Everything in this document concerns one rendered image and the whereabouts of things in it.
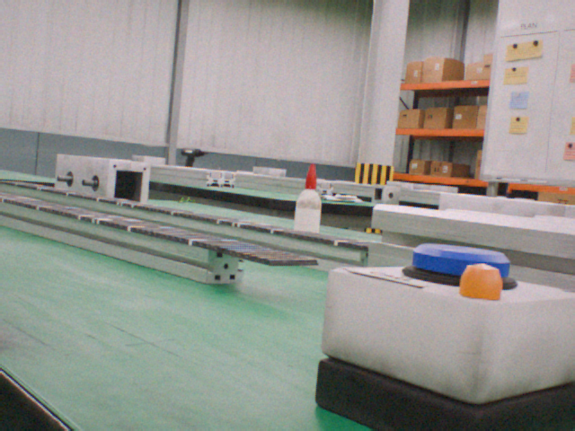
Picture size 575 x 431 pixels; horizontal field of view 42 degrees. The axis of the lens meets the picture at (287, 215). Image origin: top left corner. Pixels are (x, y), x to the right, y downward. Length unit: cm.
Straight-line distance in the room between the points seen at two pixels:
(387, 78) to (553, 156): 505
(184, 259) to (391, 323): 39
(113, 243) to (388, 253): 39
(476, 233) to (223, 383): 16
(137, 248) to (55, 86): 1140
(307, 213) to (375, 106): 783
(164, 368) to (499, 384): 16
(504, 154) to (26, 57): 900
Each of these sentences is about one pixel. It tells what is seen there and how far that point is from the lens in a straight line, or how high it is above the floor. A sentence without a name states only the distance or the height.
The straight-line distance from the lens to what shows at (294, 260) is 59.
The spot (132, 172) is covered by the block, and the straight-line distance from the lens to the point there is 148.
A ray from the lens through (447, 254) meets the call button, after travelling 31.
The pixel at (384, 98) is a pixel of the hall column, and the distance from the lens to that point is 873.
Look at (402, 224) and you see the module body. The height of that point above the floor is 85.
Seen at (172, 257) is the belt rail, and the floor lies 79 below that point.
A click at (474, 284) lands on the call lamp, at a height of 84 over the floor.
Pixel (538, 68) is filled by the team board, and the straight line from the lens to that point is 402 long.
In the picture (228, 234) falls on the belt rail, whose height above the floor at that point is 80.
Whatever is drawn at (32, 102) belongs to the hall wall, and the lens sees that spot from 1199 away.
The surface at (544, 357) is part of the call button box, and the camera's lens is 32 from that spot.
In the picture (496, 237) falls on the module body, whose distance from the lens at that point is 41.
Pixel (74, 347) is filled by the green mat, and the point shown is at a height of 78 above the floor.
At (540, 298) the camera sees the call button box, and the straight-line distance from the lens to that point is 31.
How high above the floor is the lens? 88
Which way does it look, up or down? 3 degrees down
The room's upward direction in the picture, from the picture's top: 6 degrees clockwise
